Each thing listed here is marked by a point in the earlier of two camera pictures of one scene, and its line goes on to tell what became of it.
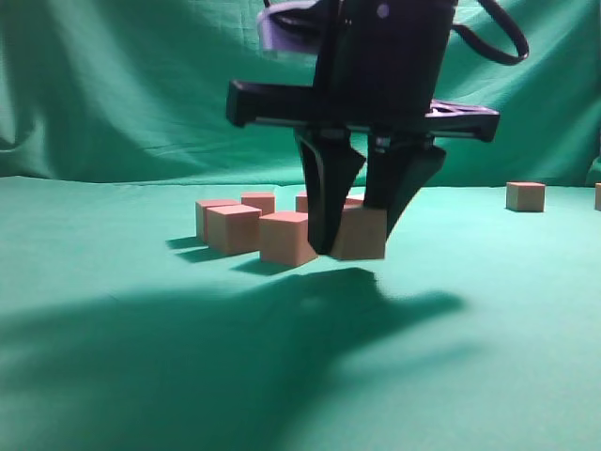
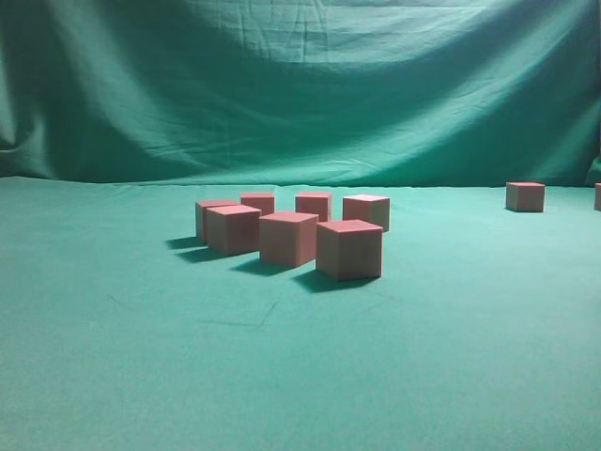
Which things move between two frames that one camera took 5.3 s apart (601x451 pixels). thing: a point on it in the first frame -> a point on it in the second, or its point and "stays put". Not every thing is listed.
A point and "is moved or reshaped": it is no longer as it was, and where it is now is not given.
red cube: [285, 241] stays put
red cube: [361, 234] is moved or reshaped
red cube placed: [265, 204] stays put
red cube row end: [525, 196] stays put
